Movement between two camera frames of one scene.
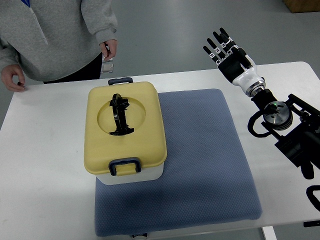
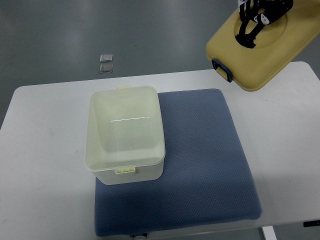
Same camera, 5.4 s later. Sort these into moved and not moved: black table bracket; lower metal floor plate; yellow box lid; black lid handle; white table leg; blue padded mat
Moved: black lid handle; yellow box lid
Not moved: blue padded mat; black table bracket; white table leg; lower metal floor plate
